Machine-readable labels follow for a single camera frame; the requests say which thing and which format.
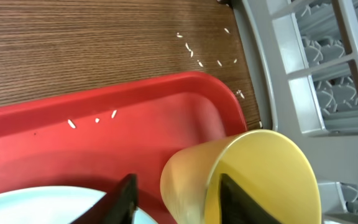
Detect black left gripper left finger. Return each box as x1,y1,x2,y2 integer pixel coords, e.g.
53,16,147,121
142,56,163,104
71,174,138,224

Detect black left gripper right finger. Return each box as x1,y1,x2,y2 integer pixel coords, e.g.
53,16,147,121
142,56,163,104
219,174,280,224

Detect yellow plastic cup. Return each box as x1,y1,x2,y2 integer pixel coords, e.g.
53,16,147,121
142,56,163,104
160,129,322,223

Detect grey dishwasher rack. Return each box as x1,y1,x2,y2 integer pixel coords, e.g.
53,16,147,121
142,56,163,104
232,0,358,223

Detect light blue plate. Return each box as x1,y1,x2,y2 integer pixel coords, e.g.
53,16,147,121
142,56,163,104
0,185,158,224

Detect red plastic tray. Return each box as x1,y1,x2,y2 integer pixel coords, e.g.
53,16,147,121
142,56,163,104
0,72,247,223

